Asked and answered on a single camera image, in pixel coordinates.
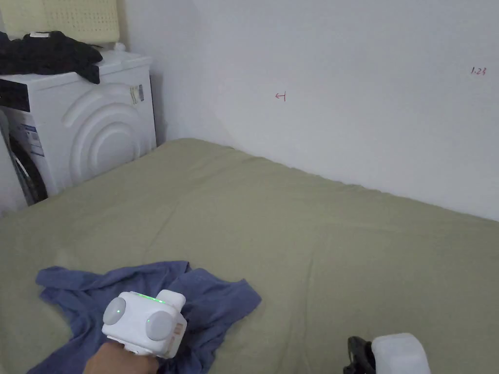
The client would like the blue shirt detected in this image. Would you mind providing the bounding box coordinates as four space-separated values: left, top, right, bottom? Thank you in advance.
25 261 262 374

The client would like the black garment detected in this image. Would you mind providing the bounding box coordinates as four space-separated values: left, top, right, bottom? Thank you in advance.
0 31 104 84

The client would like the person's left hand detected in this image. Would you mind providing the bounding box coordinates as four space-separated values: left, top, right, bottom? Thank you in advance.
84 342 161 374

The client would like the white washing machine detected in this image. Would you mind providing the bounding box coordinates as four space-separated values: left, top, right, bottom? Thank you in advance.
0 42 157 207

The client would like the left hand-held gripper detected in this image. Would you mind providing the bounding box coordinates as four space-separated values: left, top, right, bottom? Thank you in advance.
101 289 189 359

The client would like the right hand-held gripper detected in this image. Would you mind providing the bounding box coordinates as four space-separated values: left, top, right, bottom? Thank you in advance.
343 333 432 374

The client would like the bed with pale green sheet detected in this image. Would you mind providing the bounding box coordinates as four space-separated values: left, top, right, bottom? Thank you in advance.
0 138 499 374

